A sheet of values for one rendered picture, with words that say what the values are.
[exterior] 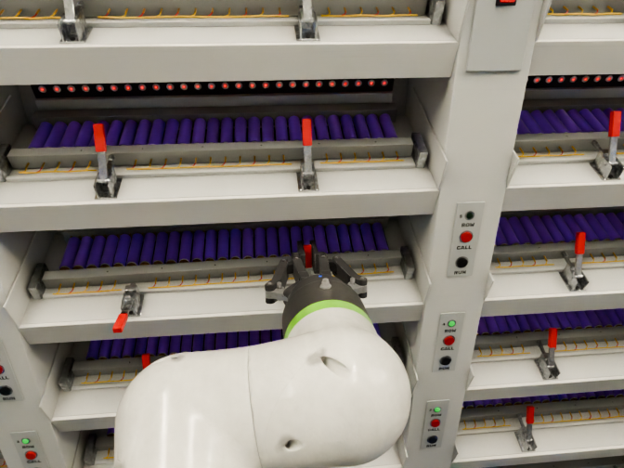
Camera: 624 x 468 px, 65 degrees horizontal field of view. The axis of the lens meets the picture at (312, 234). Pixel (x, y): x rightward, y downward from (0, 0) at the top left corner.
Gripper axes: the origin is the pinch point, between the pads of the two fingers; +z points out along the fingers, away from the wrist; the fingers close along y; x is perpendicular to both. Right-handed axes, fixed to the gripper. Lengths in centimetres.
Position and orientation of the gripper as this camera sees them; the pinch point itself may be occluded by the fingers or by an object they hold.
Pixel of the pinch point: (307, 256)
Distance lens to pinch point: 73.7
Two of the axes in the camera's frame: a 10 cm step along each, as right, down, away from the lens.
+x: -0.2, -9.6, -2.9
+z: -0.9, -2.8, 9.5
